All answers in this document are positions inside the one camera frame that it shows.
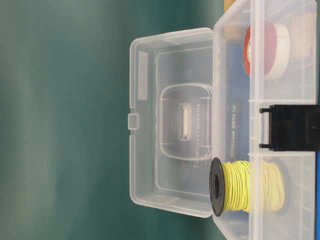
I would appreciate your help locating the clear plastic tool box lid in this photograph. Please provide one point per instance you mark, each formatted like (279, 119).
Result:
(170, 121)

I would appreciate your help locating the white tape roll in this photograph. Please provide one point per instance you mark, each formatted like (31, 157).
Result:
(277, 51)

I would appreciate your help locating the clear plastic tool box base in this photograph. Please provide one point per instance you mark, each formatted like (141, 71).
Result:
(240, 91)

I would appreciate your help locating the yellow wire spool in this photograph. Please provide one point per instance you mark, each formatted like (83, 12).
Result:
(229, 186)

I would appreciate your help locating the black plastic box latch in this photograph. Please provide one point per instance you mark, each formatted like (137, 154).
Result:
(293, 128)

